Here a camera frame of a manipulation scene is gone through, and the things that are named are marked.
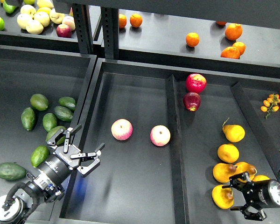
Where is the black shelf post left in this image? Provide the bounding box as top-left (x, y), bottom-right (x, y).
top-left (72, 3), bottom-right (93, 54)

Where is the red apple on shelf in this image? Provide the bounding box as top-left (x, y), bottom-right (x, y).
top-left (56, 24), bottom-right (72, 38)

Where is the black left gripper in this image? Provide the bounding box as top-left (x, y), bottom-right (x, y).
top-left (36, 124), bottom-right (105, 186)

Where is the light green avocado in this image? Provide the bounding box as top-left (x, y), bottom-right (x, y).
top-left (30, 145), bottom-right (50, 168)

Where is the black tray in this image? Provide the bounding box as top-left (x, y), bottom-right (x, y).
top-left (0, 43), bottom-right (98, 224)
top-left (50, 59), bottom-right (280, 224)

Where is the dark red apple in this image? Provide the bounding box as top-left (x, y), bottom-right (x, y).
top-left (183, 92), bottom-right (201, 112)

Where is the yellow pear top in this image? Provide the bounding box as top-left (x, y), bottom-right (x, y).
top-left (222, 118), bottom-right (245, 143)

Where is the pink apple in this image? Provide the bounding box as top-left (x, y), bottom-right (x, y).
top-left (150, 125), bottom-right (171, 147)
top-left (111, 119), bottom-right (133, 140)

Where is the pink apple right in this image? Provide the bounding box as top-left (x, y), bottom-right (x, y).
top-left (150, 125), bottom-right (171, 147)

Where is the orange cherry tomato bunch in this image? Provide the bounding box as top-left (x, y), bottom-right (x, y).
top-left (260, 94), bottom-right (280, 119)

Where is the black centre tray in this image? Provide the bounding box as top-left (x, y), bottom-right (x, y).
top-left (50, 59), bottom-right (280, 224)

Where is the yellow pear with stem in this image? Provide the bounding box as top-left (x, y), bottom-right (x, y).
top-left (211, 185), bottom-right (234, 209)

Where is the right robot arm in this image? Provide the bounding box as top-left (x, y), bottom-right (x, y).
top-left (222, 170), bottom-right (280, 221)

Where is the black tray divider right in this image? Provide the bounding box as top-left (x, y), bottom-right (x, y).
top-left (231, 82), bottom-right (280, 181)

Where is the green avocado far left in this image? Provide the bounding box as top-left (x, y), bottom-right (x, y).
top-left (21, 107), bottom-right (36, 131)

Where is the pink apple left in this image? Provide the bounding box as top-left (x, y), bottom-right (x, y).
top-left (111, 119), bottom-right (133, 140)

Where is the bright red apple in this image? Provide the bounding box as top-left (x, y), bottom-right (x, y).
top-left (186, 73), bottom-right (207, 93)

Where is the pale yellow pear right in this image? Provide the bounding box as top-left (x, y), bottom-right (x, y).
top-left (49, 8), bottom-right (65, 24)

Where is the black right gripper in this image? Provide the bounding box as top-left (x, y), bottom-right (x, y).
top-left (222, 171), bottom-right (280, 221)

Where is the yellow pear lower right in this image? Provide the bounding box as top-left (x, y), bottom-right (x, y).
top-left (252, 175), bottom-right (270, 182)

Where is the green avocado upper right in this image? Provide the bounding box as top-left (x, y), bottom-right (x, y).
top-left (58, 97), bottom-right (77, 111)

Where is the black shelf post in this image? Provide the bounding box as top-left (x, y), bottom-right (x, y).
top-left (72, 3), bottom-right (93, 54)
top-left (100, 7), bottom-right (119, 59)

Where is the black shelf post right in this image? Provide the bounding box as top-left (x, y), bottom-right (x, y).
top-left (100, 7), bottom-right (119, 59)

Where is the yellow lemon fruit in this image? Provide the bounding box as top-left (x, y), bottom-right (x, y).
top-left (37, 7), bottom-right (51, 15)

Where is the pale yellow pear centre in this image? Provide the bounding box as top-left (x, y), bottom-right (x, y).
top-left (34, 12), bottom-right (50, 27)

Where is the pale yellow pear left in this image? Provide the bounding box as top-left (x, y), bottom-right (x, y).
top-left (17, 14), bottom-right (32, 30)

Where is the orange front right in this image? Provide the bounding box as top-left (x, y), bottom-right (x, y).
top-left (221, 46), bottom-right (240, 59)

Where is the pale peach fruit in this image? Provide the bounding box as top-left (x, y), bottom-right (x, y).
top-left (62, 15), bottom-right (76, 31)

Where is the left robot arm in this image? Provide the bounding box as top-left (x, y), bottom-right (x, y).
top-left (0, 125), bottom-right (105, 224)

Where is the black left tray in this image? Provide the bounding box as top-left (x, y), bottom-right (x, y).
top-left (0, 43), bottom-right (98, 224)

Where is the green avocado centre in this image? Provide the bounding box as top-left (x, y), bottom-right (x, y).
top-left (42, 113), bottom-right (57, 132)

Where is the yellow pear round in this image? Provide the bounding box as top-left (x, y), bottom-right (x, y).
top-left (217, 144), bottom-right (239, 163)

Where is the black tray divider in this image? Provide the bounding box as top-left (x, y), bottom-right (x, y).
top-left (166, 75), bottom-right (190, 224)
top-left (231, 82), bottom-right (280, 181)

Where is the pale yellow pear front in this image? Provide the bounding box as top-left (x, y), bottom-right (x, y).
top-left (25, 20), bottom-right (44, 35)

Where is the yellow pear lower middle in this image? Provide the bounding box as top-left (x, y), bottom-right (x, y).
top-left (234, 161), bottom-right (257, 180)

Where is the green avocado middle right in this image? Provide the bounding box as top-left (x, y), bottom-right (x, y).
top-left (54, 106), bottom-right (73, 122)

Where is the green avocado top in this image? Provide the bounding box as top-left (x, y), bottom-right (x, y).
top-left (30, 93), bottom-right (49, 111)

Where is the black tray divider centre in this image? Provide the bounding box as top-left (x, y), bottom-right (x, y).
top-left (166, 75), bottom-right (190, 224)

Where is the large dark avocado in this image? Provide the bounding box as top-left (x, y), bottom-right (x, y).
top-left (0, 162), bottom-right (27, 181)

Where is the yellow pear lower left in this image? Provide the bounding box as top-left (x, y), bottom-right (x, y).
top-left (212, 163), bottom-right (237, 183)

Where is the dark green avocado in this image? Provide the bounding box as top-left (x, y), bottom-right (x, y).
top-left (46, 126), bottom-right (66, 145)

